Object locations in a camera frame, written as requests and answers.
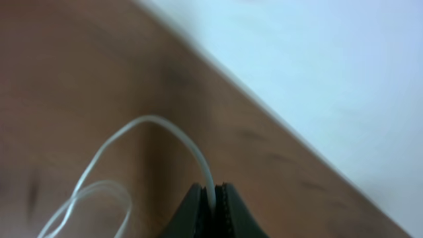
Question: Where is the white usb cable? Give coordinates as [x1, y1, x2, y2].
[36, 114, 217, 238]

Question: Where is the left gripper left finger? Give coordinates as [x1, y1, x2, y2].
[158, 183, 207, 238]

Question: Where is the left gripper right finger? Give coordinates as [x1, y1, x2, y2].
[214, 183, 269, 238]

